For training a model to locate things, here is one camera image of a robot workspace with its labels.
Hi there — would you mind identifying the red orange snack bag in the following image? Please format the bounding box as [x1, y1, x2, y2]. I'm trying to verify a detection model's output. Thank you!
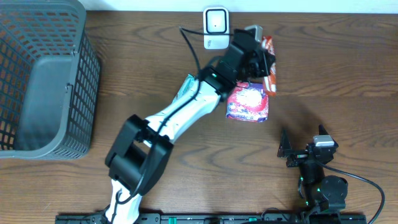
[261, 35, 277, 96]

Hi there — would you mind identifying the red purple tissue pack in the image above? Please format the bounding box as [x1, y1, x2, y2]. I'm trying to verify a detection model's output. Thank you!
[226, 82, 269, 123]

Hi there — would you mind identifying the green snack packet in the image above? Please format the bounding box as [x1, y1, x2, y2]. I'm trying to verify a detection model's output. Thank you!
[172, 74, 198, 103]

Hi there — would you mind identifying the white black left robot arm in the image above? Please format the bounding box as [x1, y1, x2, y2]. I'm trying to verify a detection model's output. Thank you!
[104, 25, 275, 223]

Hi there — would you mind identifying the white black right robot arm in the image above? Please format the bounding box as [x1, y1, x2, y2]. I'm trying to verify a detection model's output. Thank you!
[277, 125, 348, 214]

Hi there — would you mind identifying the white barcode scanner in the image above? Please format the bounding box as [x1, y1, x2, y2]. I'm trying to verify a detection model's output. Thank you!
[203, 7, 230, 50]

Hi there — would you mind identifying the grey plastic mesh basket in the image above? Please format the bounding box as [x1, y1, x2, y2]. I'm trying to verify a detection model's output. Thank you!
[1, 0, 101, 160]

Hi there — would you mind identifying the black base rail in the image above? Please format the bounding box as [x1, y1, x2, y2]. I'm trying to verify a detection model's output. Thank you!
[55, 212, 368, 224]

